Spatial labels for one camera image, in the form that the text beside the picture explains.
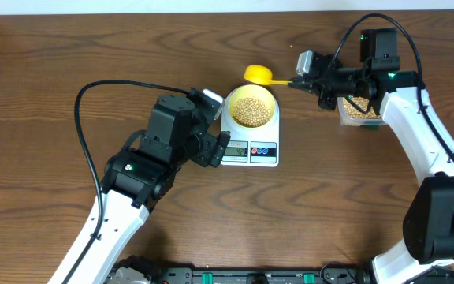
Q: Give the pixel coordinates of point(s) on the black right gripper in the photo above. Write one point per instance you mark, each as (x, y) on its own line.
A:
(325, 101)

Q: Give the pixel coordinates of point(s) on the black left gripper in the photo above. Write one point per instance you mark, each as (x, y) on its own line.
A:
(212, 150)

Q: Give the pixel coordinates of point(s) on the yellow measuring scoop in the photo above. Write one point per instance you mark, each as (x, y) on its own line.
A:
(258, 74)

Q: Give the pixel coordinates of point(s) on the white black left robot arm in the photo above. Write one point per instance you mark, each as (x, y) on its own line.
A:
(139, 175)

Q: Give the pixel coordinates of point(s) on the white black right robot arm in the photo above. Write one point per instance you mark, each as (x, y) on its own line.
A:
(400, 98)

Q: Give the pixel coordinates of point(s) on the white digital kitchen scale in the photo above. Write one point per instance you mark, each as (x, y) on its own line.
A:
(251, 147)

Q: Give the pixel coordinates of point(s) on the yellow bowl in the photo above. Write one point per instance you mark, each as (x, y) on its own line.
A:
(251, 106)

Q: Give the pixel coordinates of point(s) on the clear plastic soybean container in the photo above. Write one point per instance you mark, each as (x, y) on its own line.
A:
(350, 116)

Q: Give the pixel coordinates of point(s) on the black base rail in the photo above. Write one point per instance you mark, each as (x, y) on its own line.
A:
(137, 269)

